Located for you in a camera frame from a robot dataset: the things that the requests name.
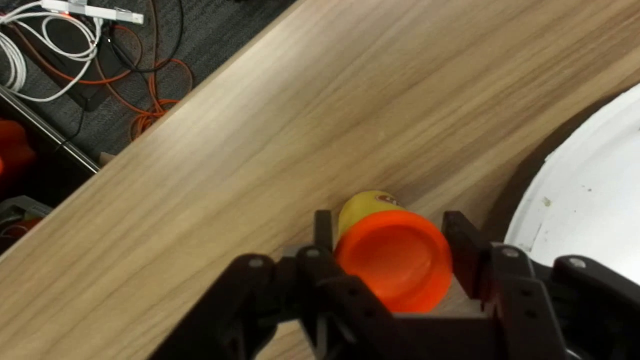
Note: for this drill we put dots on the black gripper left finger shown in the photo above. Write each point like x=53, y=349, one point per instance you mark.
x=343, y=318

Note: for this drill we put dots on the white paper plate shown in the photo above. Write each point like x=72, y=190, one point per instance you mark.
x=586, y=194

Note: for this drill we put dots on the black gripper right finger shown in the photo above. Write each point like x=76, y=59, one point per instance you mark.
x=514, y=303

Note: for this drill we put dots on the orange lid yellow tub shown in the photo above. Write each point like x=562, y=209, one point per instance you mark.
x=401, y=255

